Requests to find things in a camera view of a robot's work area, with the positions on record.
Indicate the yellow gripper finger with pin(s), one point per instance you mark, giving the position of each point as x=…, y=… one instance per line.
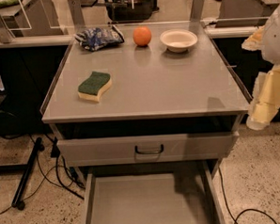
x=265, y=99
x=254, y=41

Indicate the green and yellow sponge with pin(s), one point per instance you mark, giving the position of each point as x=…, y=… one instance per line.
x=94, y=86

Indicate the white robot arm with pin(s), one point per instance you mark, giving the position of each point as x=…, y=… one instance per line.
x=271, y=39

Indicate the grey drawer cabinet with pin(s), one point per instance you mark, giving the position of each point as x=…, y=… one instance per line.
x=154, y=92

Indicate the open grey middle drawer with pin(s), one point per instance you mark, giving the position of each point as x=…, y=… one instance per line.
x=155, y=193

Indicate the closed grey top drawer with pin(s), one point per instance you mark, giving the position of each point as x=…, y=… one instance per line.
x=120, y=150

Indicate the white bowl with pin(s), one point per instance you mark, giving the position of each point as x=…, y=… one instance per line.
x=178, y=41

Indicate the orange fruit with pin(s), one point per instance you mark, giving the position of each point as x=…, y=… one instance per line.
x=142, y=36

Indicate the blue chip bag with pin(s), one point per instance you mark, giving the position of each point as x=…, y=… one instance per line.
x=93, y=39

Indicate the clear acrylic barrier panel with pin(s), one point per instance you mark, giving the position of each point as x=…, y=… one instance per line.
x=29, y=19

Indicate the black stand leg with wheels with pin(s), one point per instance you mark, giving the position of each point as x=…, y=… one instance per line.
x=18, y=196

